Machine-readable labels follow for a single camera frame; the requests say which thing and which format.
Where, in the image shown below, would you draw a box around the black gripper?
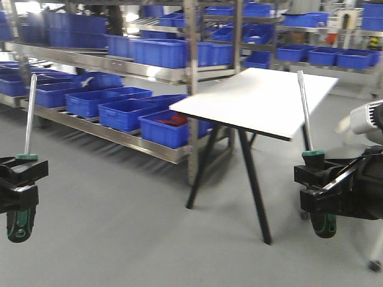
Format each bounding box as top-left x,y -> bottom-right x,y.
293,145 -> 382,220

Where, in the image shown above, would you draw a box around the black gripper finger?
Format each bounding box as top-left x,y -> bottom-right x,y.
1,179 -> 39,213
1,157 -> 48,187

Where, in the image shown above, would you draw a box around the cross screwdriver green handle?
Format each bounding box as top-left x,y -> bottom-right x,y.
7,74 -> 38,243

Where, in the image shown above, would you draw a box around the white table black legs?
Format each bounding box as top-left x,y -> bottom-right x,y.
170,68 -> 338,245

